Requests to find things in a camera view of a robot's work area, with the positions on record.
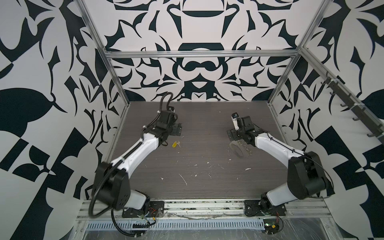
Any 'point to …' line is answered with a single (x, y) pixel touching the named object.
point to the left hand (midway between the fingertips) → (171, 121)
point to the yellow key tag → (174, 144)
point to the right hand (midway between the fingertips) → (238, 128)
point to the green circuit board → (271, 226)
